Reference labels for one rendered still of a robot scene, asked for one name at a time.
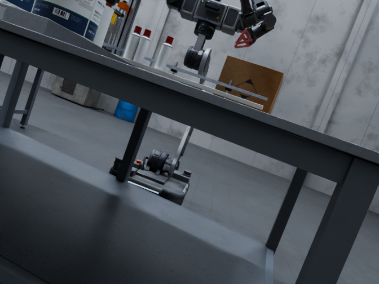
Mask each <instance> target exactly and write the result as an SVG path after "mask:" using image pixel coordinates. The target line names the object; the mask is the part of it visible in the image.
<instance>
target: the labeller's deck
mask: <svg viewBox="0 0 379 284"><path fill-rule="evenodd" d="M0 20H3V21H6V22H8V23H11V24H14V25H17V26H20V27H22V28H25V29H29V30H31V31H34V32H37V33H40V34H43V35H45V36H48V37H51V38H54V39H57V40H60V41H63V42H65V43H69V44H71V45H74V46H77V47H80V48H83V49H85V50H88V51H91V52H94V53H96V54H99V55H103V56H105V57H108V58H111V59H114V60H117V61H120V62H122V63H125V64H128V65H131V66H134V65H133V64H130V63H128V62H127V61H125V60H123V59H122V58H120V57H118V56H116V55H114V54H112V53H111V52H109V51H107V50H105V49H103V48H101V47H99V46H98V45H96V44H94V43H92V42H90V41H88V40H87V39H85V38H83V37H81V36H80V35H78V34H76V33H74V32H72V31H70V30H69V29H67V28H65V27H63V26H61V25H59V24H58V23H56V22H54V21H52V20H50V19H48V18H46V17H43V16H39V15H36V14H33V13H31V12H28V11H24V10H21V9H19V8H16V7H12V6H9V5H6V4H4V3H1V2H0ZM134 67H136V66H134ZM136 68H137V67H136Z"/></svg>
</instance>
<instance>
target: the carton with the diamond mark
mask: <svg viewBox="0 0 379 284"><path fill-rule="evenodd" d="M283 79H284V73H283V72H280V71H277V70H274V69H270V68H267V67H265V66H261V65H258V64H255V63H251V62H248V61H245V60H242V59H238V58H236V57H233V56H229V55H227V58H226V61H225V63H224V66H223V69H222V71H221V74H220V76H219V80H218V81H219V82H222V83H225V84H229V83H230V80H233V81H232V84H231V85H232V86H234V87H237V88H240V89H242V90H245V91H249V92H252V93H254V94H257V95H261V96H264V97H267V98H268V99H267V101H265V100H262V99H259V98H256V97H254V96H250V95H247V94H244V93H242V92H238V91H235V90H231V92H228V94H231V95H233V96H237V97H240V98H242V99H245V100H248V101H251V102H254V103H257V104H259V105H263V109H262V110H260V109H257V108H254V107H251V106H248V105H245V104H242V103H240V102H237V101H234V100H231V99H228V98H226V99H228V100H231V101H234V102H236V103H239V104H242V105H245V106H248V107H250V108H253V109H256V110H259V111H261V112H265V113H268V114H271V112H272V109H273V107H274V104H275V101H276V99H277V96H278V94H279V91H280V89H281V86H282V84H283ZM215 89H216V90H219V91H222V92H226V90H225V87H224V86H221V85H218V84H217V85H216V87H215Z"/></svg>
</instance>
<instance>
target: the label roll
mask: <svg viewBox="0 0 379 284"><path fill-rule="evenodd" d="M105 4H106V0H36V2H35V5H34V8H33V12H32V13H33V14H36V15H39V16H43V17H46V18H48V19H50V20H52V21H54V22H56V23H58V24H59V25H61V26H63V27H65V28H67V29H69V30H70V31H72V32H74V33H76V34H78V35H79V36H81V37H83V38H85V39H87V40H88V41H90V42H92V43H93V41H94V38H95V35H96V31H97V29H98V26H99V23H100V19H101V17H102V14H103V11H104V8H105Z"/></svg>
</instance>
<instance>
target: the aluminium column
mask: <svg viewBox="0 0 379 284"><path fill-rule="evenodd" d="M140 2H141V0H129V2H128V5H129V9H128V11H125V14H124V18H123V19H122V23H121V26H120V29H119V31H118V35H117V37H116V40H115V43H114V46H116V47H119V48H122V49H125V46H126V43H127V40H128V37H129V34H130V32H131V29H132V26H133V23H134V20H135V17H136V14H137V12H138V8H139V5H140ZM111 53H112V54H115V55H118V56H121V57H122V54H123V52H122V51H119V50H115V49H112V52H111Z"/></svg>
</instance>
